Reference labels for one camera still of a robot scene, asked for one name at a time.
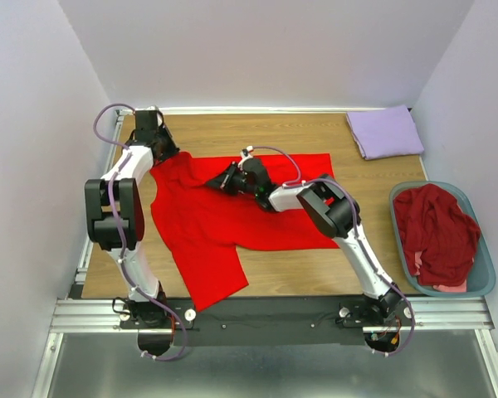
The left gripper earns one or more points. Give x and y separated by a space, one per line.
173 148

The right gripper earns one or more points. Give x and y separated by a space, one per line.
222 181

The bright red t shirt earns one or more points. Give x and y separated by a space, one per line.
202 227

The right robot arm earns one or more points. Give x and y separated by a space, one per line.
335 215

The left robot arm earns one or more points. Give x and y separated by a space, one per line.
115 218

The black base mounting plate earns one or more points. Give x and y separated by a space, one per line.
265 321

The folded lavender t shirt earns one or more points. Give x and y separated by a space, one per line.
385 133

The dark red t shirt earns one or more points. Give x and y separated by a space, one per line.
430 219

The teal plastic basket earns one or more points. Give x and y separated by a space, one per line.
482 278

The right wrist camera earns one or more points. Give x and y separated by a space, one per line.
245 156

